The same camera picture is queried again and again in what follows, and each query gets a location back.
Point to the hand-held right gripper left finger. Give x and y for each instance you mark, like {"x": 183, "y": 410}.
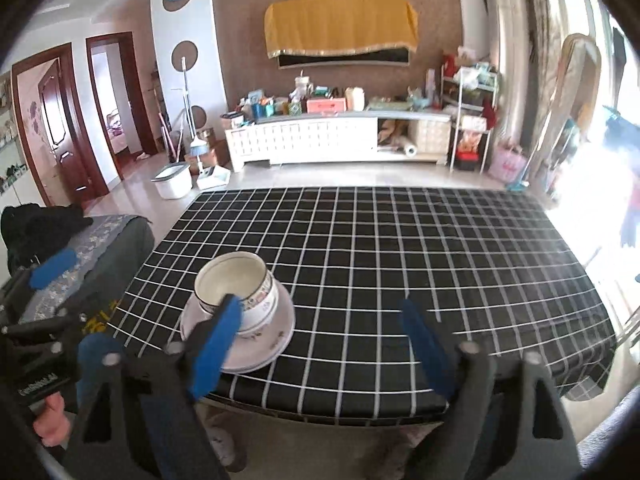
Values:
{"x": 215, "y": 350}

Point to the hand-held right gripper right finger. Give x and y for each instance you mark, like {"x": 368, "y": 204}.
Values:
{"x": 427, "y": 347}

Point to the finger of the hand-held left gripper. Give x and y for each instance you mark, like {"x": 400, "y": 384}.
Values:
{"x": 52, "y": 267}
{"x": 95, "y": 347}

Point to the plain white plate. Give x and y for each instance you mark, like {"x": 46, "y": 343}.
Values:
{"x": 250, "y": 366}

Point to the white bowl with printed base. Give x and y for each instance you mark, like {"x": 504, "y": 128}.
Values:
{"x": 260, "y": 322}

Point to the pink spotted white plate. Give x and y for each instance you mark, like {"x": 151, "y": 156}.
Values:
{"x": 282, "y": 325}

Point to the blue patterned bowl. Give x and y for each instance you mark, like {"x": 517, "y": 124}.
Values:
{"x": 230, "y": 275}

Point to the cream bowl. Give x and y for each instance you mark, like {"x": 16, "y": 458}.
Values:
{"x": 272, "y": 287}

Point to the person's left hand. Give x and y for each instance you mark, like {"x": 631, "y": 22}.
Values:
{"x": 52, "y": 420}

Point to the black cloth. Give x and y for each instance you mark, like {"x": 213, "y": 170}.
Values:
{"x": 40, "y": 230}

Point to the grey crown print chair cover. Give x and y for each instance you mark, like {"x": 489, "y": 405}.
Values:
{"x": 120, "y": 250}

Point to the black white checkered tablecloth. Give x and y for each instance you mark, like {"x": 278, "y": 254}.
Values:
{"x": 400, "y": 240}

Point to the brown wooden door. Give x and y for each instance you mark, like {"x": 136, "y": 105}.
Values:
{"x": 55, "y": 125}

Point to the white mop bucket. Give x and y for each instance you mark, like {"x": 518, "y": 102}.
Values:
{"x": 172, "y": 182}

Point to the white dustpan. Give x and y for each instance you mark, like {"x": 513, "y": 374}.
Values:
{"x": 215, "y": 177}

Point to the brown framed doorway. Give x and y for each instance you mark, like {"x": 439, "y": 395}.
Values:
{"x": 132, "y": 100}

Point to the white paper roll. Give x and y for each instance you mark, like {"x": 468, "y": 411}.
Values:
{"x": 410, "y": 150}

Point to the pink fabric bag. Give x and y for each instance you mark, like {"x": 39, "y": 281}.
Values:
{"x": 507, "y": 162}

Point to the cream tufted storage box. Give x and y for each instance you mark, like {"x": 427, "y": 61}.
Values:
{"x": 429, "y": 136}

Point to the white tufted television cabinet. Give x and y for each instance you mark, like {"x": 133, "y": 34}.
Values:
{"x": 300, "y": 140}

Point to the white plastic jug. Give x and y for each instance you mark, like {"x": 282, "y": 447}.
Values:
{"x": 355, "y": 99}

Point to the pink drawer box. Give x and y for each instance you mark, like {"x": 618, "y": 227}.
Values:
{"x": 326, "y": 106}

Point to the arched beige board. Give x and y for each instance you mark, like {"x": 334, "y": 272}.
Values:
{"x": 560, "y": 110}

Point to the tall standing air conditioner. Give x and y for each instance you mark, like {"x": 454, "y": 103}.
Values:
{"x": 510, "y": 60}

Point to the yellow fringed cloth cover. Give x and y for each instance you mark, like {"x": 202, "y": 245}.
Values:
{"x": 340, "y": 25}

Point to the patterned beige curtain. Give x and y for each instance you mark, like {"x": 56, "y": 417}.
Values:
{"x": 542, "y": 20}

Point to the wall shelf with small items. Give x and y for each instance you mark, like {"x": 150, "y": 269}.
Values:
{"x": 10, "y": 150}

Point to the brown round wall disc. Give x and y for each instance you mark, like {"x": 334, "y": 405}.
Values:
{"x": 192, "y": 55}
{"x": 200, "y": 116}

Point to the black wall television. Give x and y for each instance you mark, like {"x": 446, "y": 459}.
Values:
{"x": 345, "y": 59}

